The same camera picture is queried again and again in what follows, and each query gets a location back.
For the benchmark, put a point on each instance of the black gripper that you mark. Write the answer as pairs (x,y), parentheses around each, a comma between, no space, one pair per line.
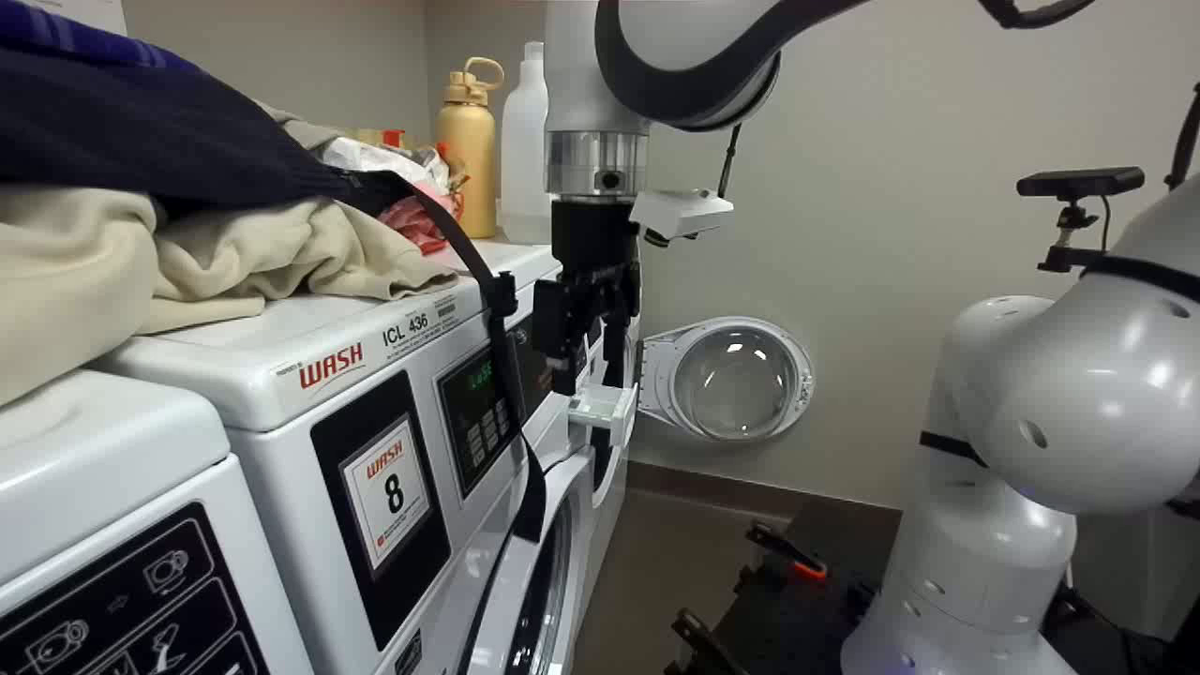
(594,250)

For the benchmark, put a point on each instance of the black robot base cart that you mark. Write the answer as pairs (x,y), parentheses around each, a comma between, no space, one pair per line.
(773,586)

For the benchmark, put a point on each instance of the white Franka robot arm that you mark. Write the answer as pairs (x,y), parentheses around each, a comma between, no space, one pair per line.
(1064,400)

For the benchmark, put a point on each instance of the round glass washer door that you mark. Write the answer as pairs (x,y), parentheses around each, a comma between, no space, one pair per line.
(734,377)

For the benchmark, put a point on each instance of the translucent white plastic bottle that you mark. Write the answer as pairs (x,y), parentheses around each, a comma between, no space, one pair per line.
(525,137)

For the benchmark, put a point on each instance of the white and red cloth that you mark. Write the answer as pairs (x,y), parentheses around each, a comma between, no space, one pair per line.
(405,207)

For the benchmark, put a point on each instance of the yellow detergent bottle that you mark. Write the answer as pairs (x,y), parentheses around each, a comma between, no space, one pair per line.
(470,137)

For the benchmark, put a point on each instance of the white washer number eight sticker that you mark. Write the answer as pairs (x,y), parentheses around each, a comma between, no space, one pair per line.
(288,340)

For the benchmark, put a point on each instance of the beige cloth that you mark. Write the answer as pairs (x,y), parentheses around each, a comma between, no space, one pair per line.
(88,266)

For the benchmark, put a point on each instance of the white washer black icon panel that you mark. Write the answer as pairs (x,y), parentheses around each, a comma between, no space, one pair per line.
(88,473)

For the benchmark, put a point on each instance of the navy blue garment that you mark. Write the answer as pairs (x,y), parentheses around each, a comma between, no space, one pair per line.
(115,125)

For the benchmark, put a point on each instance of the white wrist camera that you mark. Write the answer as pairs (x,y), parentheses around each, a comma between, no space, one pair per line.
(679,210)

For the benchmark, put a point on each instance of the black camera on stand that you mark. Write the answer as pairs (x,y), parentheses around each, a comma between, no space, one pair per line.
(1078,182)

